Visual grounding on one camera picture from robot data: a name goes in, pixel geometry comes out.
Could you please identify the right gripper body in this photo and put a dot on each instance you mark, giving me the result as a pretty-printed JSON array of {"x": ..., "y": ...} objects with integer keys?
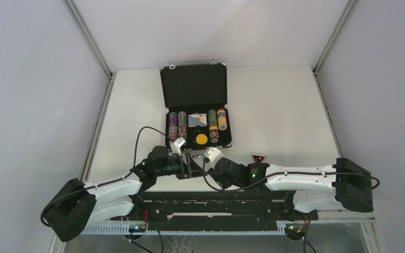
[{"x": 224, "y": 183}]

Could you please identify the right aluminium frame post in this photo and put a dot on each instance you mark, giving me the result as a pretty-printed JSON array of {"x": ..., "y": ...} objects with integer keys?
[{"x": 372, "y": 236}]

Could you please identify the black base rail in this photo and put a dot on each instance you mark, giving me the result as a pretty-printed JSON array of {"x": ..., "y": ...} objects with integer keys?
[{"x": 216, "y": 210}]

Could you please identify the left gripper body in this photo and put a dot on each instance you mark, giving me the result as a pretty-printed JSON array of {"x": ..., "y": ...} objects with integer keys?
[{"x": 175, "y": 166}]

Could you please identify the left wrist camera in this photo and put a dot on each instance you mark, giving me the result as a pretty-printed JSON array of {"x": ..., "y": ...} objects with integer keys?
[{"x": 176, "y": 145}]

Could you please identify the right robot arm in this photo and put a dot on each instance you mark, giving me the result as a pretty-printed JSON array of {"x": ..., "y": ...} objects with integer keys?
[{"x": 344, "y": 184}]

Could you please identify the grey cable duct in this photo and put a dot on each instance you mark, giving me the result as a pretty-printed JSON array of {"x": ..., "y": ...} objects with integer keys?
[{"x": 123, "y": 229}]

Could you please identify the playing card deck box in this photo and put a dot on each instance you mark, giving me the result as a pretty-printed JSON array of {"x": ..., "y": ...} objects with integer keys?
[{"x": 197, "y": 120}]

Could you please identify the yellow chip stack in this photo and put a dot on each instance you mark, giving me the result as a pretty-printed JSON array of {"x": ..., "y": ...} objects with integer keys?
[{"x": 222, "y": 119}]

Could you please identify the red triangular card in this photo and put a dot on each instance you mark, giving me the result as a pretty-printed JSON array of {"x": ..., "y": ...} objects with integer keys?
[{"x": 258, "y": 158}]

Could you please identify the yellow round button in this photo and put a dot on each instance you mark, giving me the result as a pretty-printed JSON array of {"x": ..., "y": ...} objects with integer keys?
[{"x": 201, "y": 139}]

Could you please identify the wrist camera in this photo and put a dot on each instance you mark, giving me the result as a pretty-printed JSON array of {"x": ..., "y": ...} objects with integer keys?
[
  {"x": 176, "y": 145},
  {"x": 213, "y": 155}
]

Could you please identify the aluminium frame post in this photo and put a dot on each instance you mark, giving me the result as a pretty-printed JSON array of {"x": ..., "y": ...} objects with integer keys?
[
  {"x": 80, "y": 22},
  {"x": 372, "y": 236}
]

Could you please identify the left aluminium frame post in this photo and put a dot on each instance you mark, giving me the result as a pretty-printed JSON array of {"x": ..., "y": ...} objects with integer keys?
[{"x": 80, "y": 22}]

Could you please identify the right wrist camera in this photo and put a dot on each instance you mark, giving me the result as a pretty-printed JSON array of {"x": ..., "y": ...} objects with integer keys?
[{"x": 213, "y": 155}]

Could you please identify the right circuit board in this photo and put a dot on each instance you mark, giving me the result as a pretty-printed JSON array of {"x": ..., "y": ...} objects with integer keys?
[{"x": 295, "y": 228}]

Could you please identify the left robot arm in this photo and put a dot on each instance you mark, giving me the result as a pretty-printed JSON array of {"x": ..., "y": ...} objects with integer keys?
[{"x": 80, "y": 204}]

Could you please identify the circuit board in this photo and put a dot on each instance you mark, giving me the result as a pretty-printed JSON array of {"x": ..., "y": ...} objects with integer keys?
[
  {"x": 137, "y": 229},
  {"x": 295, "y": 228}
]

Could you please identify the black aluminium poker case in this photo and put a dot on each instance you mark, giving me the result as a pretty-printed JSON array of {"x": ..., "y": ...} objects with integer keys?
[{"x": 196, "y": 89}]

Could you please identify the shrink-wrapped blue chip stack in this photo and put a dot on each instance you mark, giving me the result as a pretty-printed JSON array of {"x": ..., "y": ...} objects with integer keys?
[{"x": 173, "y": 127}]

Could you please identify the left circuit board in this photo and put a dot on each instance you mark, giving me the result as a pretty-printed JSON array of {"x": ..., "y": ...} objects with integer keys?
[{"x": 137, "y": 229}]

